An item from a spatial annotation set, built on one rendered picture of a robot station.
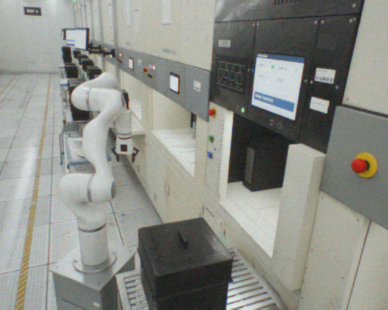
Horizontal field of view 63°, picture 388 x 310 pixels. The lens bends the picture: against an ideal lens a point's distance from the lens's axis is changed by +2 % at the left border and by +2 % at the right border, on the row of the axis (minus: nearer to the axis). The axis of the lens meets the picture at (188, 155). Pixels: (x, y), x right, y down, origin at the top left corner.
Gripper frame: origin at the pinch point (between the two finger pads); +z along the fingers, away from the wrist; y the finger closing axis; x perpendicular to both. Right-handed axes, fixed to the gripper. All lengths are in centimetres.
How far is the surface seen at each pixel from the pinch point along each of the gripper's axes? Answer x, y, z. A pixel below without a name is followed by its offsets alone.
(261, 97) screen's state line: -46, 70, -51
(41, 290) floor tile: -6, -63, 101
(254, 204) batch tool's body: -19, 78, 14
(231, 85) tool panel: -23, 59, -51
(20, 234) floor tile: 56, -114, 101
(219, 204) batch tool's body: -21, 58, 14
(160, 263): -90, 35, 0
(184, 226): -68, 41, 0
